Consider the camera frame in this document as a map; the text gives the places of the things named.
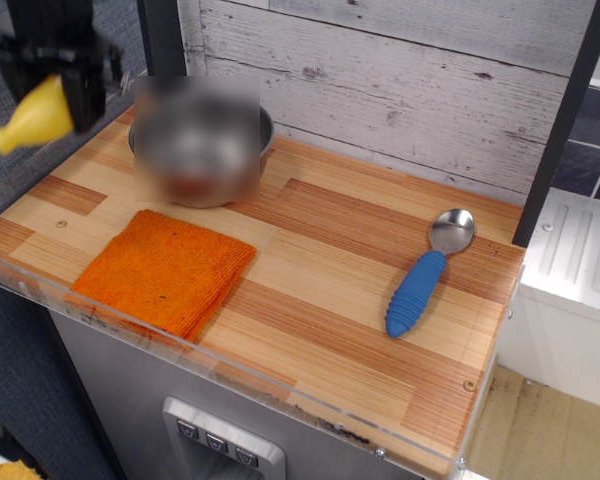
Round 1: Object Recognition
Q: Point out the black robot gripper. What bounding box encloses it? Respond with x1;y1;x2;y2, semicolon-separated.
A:
0;1;125;134

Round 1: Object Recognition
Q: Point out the yellow toy banana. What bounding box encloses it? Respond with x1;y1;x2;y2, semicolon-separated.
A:
0;75;74;156

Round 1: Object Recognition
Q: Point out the stainless steel bowl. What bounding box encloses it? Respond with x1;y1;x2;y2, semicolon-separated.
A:
129;90;274;209

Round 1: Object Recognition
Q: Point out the orange folded cloth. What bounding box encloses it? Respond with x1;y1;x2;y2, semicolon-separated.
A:
71;210;256;341

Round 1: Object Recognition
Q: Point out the clear acrylic table edge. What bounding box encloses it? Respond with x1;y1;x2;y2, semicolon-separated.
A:
0;260;467;479

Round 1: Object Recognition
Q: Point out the silver toy fridge cabinet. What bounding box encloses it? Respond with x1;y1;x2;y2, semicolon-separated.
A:
51;313;415;479

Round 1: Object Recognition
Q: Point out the yellow object bottom corner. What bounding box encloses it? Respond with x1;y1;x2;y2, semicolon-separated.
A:
0;461;42;480

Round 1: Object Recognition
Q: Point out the grey dispenser button panel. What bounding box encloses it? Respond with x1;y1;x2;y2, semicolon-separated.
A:
162;396;287;479

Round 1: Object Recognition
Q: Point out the white ribbed toy sink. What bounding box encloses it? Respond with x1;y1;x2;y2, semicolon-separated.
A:
497;189;600;406

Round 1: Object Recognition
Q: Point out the black left frame post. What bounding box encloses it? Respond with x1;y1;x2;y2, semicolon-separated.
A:
136;0;187;76

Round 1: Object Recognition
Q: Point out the black frame post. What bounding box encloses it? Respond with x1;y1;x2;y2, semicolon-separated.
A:
512;0;600;248
136;0;187;76

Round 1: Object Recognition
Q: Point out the blue handled metal spoon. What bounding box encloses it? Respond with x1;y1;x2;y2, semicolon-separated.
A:
385;209;475;338

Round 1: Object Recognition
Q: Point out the black right frame post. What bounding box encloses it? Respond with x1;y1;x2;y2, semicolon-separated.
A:
512;0;600;248

